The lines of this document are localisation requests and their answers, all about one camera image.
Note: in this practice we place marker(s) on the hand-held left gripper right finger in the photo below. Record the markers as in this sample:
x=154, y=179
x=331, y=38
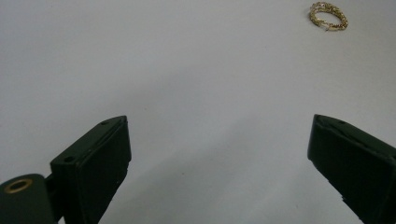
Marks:
x=358, y=161

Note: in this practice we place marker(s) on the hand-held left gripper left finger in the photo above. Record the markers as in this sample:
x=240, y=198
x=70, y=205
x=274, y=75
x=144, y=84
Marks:
x=93, y=168

